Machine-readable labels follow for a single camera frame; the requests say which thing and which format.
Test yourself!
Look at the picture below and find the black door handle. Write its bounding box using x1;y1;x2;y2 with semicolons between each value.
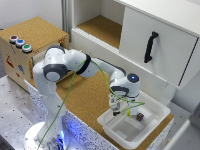
143;30;160;64

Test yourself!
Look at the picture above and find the white sliding door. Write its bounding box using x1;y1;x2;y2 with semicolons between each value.
118;6;200;88

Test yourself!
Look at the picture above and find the wooden drawer box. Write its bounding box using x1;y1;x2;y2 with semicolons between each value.
0;16;71;92

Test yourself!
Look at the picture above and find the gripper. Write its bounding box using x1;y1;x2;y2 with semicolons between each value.
110;95;139;117

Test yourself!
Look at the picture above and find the yellow block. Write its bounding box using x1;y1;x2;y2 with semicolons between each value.
125;109;132;118

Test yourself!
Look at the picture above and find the green cable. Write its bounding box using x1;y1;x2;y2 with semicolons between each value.
35;58;147;150

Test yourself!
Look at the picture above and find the white cabinet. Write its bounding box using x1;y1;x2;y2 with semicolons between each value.
70;0;200;105

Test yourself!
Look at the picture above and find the purple block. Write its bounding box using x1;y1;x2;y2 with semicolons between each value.
135;112;145;122

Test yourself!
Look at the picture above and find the red button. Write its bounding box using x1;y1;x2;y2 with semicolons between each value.
9;34;19;44

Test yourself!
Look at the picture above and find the blue button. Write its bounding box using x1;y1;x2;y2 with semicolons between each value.
15;38;26;49

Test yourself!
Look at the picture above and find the green button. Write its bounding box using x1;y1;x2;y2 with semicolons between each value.
21;43;33;54

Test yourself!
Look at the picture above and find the white plastic box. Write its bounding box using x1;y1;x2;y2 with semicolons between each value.
96;92;172;150

